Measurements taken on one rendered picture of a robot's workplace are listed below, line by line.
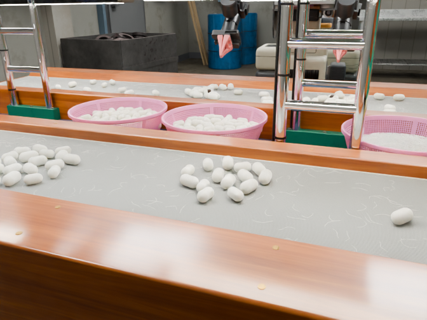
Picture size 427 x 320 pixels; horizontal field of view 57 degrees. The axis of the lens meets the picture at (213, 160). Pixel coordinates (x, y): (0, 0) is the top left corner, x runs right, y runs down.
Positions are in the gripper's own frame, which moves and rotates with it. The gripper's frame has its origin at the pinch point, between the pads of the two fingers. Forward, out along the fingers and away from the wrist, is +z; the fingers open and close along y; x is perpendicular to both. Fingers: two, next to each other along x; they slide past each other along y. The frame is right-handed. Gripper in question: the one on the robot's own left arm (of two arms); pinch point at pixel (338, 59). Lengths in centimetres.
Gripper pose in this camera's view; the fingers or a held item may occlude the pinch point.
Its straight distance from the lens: 141.3
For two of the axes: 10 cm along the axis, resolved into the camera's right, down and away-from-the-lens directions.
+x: 2.4, 4.7, 8.5
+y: 9.4, 1.0, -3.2
